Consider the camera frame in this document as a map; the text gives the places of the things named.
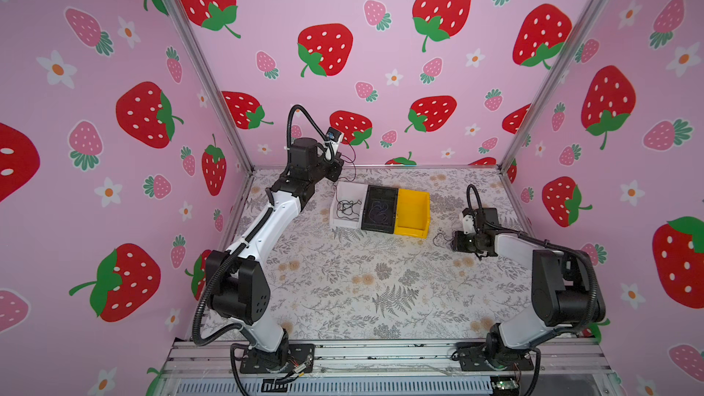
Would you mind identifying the thin cable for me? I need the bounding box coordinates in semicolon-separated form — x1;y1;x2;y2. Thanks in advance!
332;145;364;224

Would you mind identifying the white plastic bin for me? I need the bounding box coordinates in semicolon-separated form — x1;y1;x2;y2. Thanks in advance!
329;181;368;230

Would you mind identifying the aluminium rail frame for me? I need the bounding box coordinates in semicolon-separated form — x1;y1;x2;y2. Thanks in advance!
155;337;626;395

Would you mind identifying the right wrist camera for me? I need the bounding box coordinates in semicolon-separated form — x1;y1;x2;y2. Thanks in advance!
462;213;476;235

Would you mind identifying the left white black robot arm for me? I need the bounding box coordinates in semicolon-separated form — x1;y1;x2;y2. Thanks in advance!
192;126;345;394

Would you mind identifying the black cable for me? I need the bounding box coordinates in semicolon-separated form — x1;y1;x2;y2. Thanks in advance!
367;200;394;227

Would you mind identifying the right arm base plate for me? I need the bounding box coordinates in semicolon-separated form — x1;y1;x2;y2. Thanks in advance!
450;341;535;372

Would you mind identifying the yellow plastic bin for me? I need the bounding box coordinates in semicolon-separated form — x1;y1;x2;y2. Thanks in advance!
393;189;431;239

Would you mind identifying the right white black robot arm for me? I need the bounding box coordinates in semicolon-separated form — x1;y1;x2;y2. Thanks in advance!
451;184;606;371

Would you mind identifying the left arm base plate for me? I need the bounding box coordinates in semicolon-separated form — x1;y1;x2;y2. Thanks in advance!
238;343;315;374

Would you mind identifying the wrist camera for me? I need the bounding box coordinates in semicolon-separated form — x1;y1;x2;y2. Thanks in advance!
326;126;345;148
462;213;476;235

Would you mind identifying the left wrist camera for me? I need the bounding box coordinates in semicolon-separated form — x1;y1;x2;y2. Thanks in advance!
326;126;345;148

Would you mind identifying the black plastic bin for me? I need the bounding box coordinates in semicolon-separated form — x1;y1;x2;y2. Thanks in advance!
361;185;399;234

